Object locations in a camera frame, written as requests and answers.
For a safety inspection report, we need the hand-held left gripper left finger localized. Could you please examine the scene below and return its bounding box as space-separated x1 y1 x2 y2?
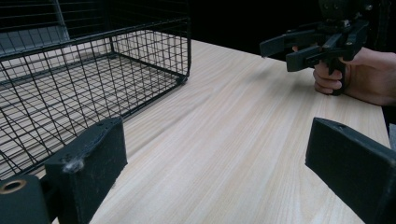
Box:
44 116 129 224

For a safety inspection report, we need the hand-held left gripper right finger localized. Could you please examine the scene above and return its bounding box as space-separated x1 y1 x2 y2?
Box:
304 117 396 224

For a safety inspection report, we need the grey flat panel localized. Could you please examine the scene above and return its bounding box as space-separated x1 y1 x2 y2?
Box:
0 25 71 56

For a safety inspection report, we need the black wire basket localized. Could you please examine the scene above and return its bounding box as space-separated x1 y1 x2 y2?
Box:
0 0 192 182

